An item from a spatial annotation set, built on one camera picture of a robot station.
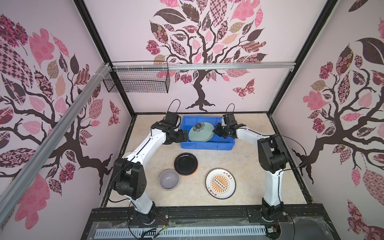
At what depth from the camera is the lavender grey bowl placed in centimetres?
80

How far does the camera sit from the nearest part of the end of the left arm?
618mm

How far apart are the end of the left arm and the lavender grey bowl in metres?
0.19
